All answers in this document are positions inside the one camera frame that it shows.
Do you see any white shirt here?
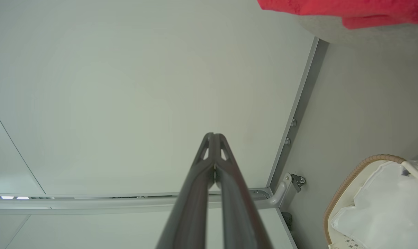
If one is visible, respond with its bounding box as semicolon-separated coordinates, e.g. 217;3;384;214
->
330;161;418;249

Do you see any grey metal partition post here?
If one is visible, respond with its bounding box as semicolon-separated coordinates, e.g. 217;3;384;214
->
266;36;330;194

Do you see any plain red garment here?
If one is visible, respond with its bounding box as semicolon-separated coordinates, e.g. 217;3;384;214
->
257;0;418;30

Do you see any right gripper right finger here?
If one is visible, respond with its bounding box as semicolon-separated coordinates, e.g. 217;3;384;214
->
214;133;274;249

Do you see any wicker laundry basket white liner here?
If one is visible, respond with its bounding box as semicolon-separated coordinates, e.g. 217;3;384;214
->
323;154;418;249

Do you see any grey curved frame tube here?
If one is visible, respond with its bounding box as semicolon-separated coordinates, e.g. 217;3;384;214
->
269;173;292;208

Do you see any grey metal partition rail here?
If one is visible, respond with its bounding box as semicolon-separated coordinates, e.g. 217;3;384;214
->
0;188;273;215

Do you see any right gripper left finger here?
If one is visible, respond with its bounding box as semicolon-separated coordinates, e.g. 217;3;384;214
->
155;132;216;249

